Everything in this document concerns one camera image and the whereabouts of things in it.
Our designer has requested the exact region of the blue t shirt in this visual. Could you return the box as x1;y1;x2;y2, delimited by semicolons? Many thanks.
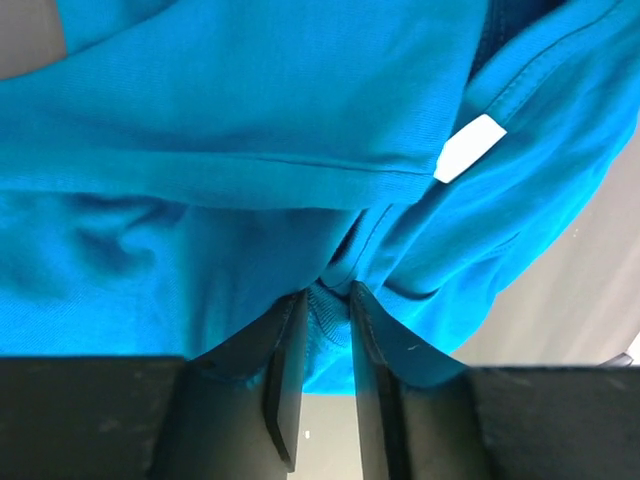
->
1;1;639;394

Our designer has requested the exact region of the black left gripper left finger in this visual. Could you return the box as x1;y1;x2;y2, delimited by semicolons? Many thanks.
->
149;291;307;480

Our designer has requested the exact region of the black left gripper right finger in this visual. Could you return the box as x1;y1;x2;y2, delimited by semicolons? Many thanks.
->
349;282;488;480

